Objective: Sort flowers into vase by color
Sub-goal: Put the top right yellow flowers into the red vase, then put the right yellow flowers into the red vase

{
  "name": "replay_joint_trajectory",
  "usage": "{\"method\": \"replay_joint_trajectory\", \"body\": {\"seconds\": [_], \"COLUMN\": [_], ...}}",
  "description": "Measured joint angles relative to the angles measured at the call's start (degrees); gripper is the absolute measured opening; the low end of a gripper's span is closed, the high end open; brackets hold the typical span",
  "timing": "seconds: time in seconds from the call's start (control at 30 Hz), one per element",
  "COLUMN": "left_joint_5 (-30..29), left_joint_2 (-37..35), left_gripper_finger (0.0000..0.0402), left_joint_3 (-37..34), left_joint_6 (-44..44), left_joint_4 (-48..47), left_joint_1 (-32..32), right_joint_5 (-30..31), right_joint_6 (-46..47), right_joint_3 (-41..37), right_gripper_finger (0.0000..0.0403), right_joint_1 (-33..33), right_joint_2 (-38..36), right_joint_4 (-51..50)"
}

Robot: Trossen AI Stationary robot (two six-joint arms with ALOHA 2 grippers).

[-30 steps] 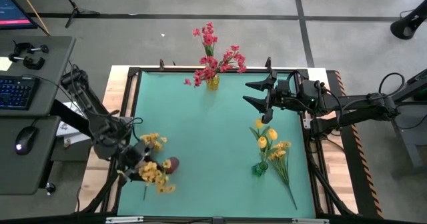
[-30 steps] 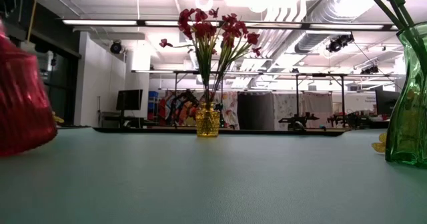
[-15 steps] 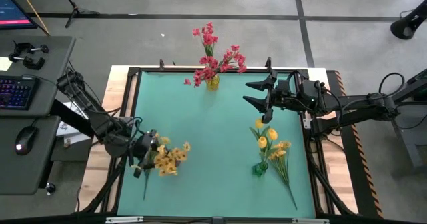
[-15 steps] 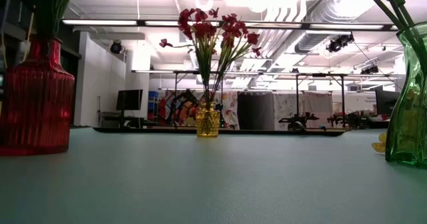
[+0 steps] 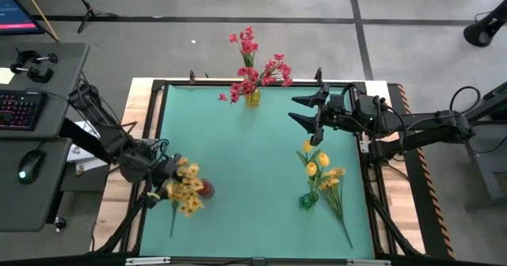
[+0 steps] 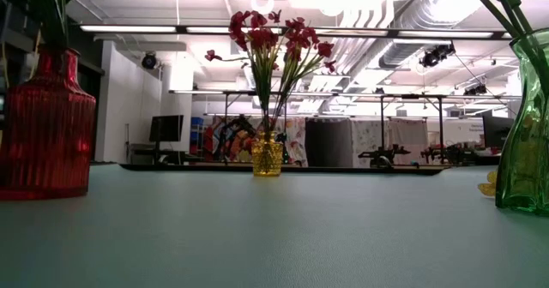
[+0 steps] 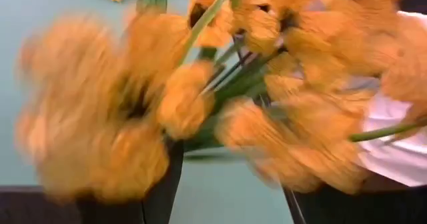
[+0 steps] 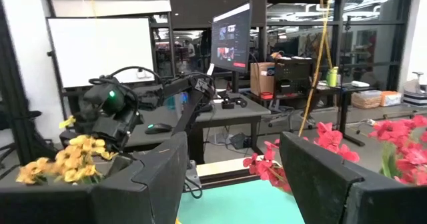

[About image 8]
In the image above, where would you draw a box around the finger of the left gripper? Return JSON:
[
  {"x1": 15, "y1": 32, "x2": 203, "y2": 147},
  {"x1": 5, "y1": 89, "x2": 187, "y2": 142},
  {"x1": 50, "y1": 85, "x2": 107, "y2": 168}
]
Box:
[{"x1": 107, "y1": 152, "x2": 134, "y2": 178}]

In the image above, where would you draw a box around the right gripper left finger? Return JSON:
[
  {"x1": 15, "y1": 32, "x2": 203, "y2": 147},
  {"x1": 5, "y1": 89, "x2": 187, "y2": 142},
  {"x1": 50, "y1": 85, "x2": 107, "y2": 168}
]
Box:
[{"x1": 0, "y1": 132, "x2": 189, "y2": 224}]

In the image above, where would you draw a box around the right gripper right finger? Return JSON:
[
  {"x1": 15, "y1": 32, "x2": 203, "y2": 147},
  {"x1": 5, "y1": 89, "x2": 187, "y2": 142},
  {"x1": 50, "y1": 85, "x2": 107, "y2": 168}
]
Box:
[{"x1": 279, "y1": 131, "x2": 427, "y2": 224}]

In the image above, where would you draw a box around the yellow artificial flower spray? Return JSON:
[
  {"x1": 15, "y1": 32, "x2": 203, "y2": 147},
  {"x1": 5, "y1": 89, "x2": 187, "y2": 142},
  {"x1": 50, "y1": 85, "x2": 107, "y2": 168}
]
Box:
[
  {"x1": 15, "y1": 157, "x2": 51, "y2": 185},
  {"x1": 53, "y1": 149, "x2": 103, "y2": 185},
  {"x1": 68, "y1": 134, "x2": 118, "y2": 161}
]

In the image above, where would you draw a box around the red artificial flower bunch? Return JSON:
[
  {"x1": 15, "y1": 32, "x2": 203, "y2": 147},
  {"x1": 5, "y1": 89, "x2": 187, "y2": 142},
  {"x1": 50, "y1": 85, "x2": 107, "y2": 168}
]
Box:
[
  {"x1": 368, "y1": 115, "x2": 427, "y2": 187},
  {"x1": 242, "y1": 121, "x2": 361, "y2": 194}
]

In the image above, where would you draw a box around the grey desk with mouse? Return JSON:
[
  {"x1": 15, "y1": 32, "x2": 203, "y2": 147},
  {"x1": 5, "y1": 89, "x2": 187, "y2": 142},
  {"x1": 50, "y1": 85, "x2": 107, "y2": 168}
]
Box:
[{"x1": 59, "y1": 115, "x2": 187, "y2": 151}]

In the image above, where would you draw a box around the yellow tape tag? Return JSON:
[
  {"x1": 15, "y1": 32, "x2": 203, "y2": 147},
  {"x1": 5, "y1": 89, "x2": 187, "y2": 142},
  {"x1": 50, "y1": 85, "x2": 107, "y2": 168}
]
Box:
[{"x1": 59, "y1": 115, "x2": 77, "y2": 130}]

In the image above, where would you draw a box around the black computer mouse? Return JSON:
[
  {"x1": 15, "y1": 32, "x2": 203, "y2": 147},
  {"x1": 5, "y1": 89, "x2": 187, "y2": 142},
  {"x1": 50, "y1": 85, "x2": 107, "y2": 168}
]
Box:
[{"x1": 144, "y1": 123, "x2": 173, "y2": 135}]

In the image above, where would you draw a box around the white whiteboard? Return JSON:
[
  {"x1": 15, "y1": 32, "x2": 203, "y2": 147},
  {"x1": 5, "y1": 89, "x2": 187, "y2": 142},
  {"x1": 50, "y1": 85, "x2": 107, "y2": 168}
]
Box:
[{"x1": 46, "y1": 15, "x2": 156, "y2": 89}]

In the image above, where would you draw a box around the black tripod stand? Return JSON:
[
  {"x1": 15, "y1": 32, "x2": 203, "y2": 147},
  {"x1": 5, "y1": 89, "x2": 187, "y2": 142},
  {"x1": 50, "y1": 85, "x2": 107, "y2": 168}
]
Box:
[{"x1": 338, "y1": 15, "x2": 367, "y2": 147}]

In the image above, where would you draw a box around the person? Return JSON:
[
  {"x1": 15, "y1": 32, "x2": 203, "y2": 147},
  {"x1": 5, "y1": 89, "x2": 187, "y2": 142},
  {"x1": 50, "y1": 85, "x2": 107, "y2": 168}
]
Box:
[{"x1": 184, "y1": 39, "x2": 197, "y2": 72}]

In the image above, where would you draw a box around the orange box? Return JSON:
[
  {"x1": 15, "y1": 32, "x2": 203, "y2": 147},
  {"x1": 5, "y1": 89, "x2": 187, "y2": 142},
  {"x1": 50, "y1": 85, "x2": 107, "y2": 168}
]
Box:
[{"x1": 380, "y1": 90, "x2": 403, "y2": 107}]

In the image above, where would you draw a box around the teal table mat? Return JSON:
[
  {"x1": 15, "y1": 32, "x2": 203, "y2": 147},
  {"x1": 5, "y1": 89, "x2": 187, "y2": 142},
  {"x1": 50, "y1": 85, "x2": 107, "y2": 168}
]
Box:
[{"x1": 176, "y1": 179, "x2": 306, "y2": 224}]

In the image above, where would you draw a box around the black screw clamp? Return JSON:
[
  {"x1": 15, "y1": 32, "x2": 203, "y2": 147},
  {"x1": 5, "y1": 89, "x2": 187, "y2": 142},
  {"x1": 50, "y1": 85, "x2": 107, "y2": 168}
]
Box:
[
  {"x1": 233, "y1": 96, "x2": 248, "y2": 109},
  {"x1": 220, "y1": 98, "x2": 236, "y2": 110}
]

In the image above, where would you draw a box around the green drink bottle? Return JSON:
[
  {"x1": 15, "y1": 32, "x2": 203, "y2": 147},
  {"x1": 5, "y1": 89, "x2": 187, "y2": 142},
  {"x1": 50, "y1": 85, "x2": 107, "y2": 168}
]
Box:
[{"x1": 326, "y1": 66, "x2": 339, "y2": 88}]

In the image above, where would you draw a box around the black power strip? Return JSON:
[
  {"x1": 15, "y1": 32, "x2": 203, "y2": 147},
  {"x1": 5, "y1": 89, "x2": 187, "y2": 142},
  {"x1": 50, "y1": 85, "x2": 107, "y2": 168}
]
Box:
[{"x1": 229, "y1": 133, "x2": 254, "y2": 151}]

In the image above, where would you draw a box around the white appliance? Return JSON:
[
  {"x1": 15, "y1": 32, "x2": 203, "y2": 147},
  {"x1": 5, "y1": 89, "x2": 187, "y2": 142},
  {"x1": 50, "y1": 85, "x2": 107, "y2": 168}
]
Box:
[{"x1": 402, "y1": 71, "x2": 427, "y2": 107}]

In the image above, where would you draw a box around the long wooden stick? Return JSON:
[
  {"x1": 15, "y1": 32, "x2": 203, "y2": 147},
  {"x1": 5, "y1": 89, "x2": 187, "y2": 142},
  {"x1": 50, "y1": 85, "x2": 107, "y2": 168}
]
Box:
[{"x1": 298, "y1": 0, "x2": 335, "y2": 137}]

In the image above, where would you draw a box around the black equipment crate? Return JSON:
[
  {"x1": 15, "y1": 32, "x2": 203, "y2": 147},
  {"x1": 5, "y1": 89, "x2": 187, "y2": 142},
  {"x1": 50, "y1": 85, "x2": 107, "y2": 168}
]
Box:
[{"x1": 274, "y1": 57, "x2": 314, "y2": 97}]

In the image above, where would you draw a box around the brown cardboard box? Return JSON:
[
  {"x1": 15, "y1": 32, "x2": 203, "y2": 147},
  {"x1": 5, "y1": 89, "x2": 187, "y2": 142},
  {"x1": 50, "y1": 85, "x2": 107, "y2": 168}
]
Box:
[{"x1": 250, "y1": 62, "x2": 276, "y2": 98}]

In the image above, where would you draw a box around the black computer monitor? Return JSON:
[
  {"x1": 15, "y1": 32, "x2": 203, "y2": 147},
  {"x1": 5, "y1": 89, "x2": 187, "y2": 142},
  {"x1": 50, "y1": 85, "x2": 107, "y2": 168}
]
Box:
[{"x1": 209, "y1": 0, "x2": 254, "y2": 93}]

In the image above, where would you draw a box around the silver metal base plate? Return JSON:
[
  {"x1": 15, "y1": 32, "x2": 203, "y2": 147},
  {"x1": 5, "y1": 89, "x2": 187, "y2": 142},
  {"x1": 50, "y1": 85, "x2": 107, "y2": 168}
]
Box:
[{"x1": 184, "y1": 159, "x2": 203, "y2": 198}]

